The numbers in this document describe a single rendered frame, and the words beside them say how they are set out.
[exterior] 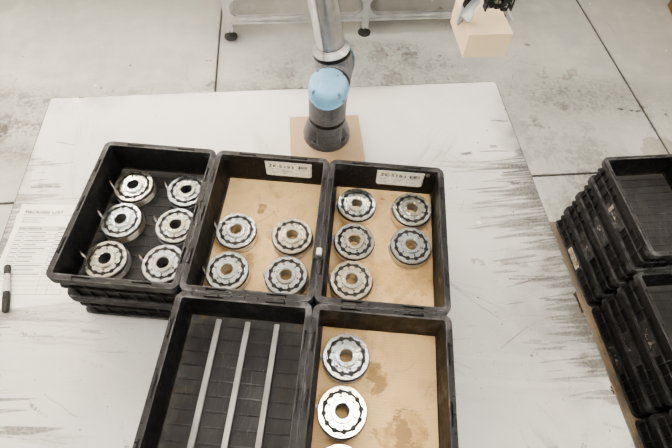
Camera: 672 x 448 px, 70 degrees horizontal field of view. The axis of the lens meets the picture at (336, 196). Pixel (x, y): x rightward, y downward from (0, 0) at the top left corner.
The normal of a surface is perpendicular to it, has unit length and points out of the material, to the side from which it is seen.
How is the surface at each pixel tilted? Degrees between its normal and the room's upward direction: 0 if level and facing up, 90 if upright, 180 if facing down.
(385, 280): 0
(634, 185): 0
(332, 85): 7
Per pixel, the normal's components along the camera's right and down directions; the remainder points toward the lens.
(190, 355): 0.03, -0.56
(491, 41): 0.08, 0.83
